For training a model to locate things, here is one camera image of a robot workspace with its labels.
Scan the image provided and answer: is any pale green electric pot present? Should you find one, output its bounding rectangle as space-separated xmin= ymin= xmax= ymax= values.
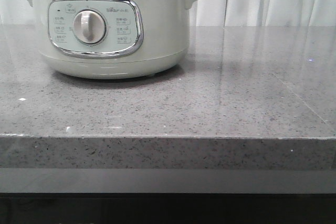
xmin=27 ymin=0 xmax=197 ymax=79

